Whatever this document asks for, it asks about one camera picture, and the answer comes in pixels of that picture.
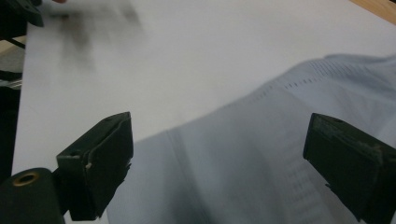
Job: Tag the white table mat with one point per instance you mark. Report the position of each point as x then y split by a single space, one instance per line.
186 46

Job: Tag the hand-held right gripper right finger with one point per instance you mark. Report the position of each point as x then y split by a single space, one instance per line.
348 161

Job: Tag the light blue ribbed sports bra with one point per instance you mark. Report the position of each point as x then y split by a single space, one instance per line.
236 155

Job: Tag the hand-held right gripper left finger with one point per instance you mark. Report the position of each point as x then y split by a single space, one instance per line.
96 161

